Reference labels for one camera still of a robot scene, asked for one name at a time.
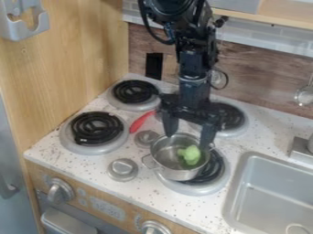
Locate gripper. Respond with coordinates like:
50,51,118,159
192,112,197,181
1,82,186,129
157,74,227,152

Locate silver pot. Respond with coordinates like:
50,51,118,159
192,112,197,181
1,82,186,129
140,132,213,182

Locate tap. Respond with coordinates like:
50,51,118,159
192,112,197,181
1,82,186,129
286,131,313,159

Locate toy stove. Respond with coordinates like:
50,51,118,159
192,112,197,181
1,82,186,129
59,78,251,197

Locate toy sink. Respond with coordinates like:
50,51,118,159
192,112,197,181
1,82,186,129
221,151,313,234

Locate grey wall hook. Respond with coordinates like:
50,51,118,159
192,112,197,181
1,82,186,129
0,0,52,42

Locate green toy vegetable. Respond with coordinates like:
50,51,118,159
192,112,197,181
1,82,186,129
176,144,203,166

